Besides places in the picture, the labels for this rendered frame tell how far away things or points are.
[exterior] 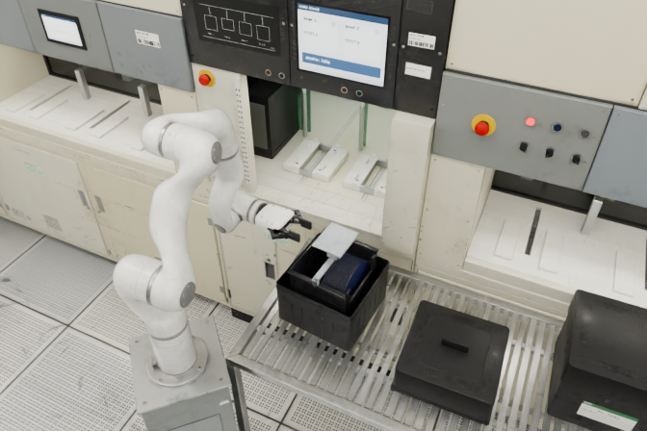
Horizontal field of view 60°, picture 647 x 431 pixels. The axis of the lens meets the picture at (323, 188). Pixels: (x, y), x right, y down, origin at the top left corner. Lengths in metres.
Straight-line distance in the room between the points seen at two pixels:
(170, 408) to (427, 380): 0.77
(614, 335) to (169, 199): 1.25
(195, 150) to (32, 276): 2.14
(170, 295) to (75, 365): 1.49
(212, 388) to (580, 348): 1.05
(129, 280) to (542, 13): 1.25
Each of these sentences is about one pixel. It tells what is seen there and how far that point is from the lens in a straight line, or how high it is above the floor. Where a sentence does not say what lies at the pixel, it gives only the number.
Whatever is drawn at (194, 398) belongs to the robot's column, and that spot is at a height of 0.73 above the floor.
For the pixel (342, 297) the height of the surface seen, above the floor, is 0.98.
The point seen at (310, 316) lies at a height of 0.85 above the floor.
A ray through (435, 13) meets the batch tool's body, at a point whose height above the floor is 1.72.
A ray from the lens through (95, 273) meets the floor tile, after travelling 3.33.
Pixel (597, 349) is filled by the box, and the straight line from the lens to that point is 1.72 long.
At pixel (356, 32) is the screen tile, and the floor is 1.63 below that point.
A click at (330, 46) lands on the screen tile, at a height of 1.57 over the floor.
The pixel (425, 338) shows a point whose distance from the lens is 1.79.
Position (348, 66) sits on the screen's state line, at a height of 1.51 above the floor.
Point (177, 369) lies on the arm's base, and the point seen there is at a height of 0.80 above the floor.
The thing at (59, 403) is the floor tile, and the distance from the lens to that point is 2.89.
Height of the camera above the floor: 2.29
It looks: 39 degrees down
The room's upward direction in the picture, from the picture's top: straight up
